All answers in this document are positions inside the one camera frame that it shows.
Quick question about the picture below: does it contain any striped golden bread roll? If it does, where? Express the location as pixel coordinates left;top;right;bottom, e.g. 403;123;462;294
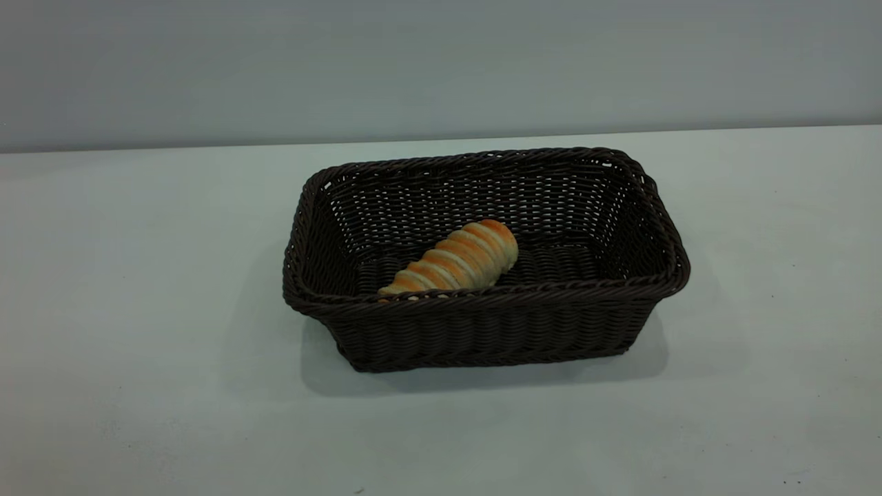
377;218;520;298

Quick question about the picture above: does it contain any black wicker basket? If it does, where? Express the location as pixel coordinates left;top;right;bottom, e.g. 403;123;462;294
282;146;691;374

